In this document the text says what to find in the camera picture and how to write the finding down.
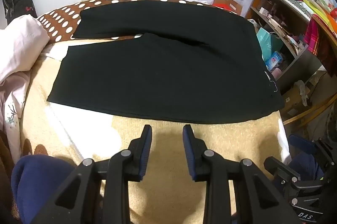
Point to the person's navy clad leg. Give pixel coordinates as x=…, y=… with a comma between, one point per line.
x=34, y=181
x=308, y=166

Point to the black pants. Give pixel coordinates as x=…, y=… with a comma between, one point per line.
x=158, y=76

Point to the wooden shelf with clutter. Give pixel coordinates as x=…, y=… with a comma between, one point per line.
x=295, y=37

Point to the brown polka-dot beige blanket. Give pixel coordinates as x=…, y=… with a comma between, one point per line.
x=168, y=200

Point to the cardboard box with red lining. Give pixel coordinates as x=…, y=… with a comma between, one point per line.
x=227, y=5

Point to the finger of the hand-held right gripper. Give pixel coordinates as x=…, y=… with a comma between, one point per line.
x=281, y=168
x=301, y=143

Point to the pale pink duvet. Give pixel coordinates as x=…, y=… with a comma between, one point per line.
x=21, y=42

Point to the teal paper bag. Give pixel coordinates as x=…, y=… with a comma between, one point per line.
x=268, y=42

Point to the person's navy clad right leg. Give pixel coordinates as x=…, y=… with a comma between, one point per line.
x=308, y=166

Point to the person's navy clad left leg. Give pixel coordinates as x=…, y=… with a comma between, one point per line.
x=34, y=181

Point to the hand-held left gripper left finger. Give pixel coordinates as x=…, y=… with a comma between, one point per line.
x=145, y=154

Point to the pink striped cloth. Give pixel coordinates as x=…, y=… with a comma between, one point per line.
x=314, y=37

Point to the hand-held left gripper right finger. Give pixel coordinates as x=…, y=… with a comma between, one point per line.
x=188, y=151

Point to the light blue box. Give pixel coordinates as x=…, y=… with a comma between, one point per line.
x=273, y=60

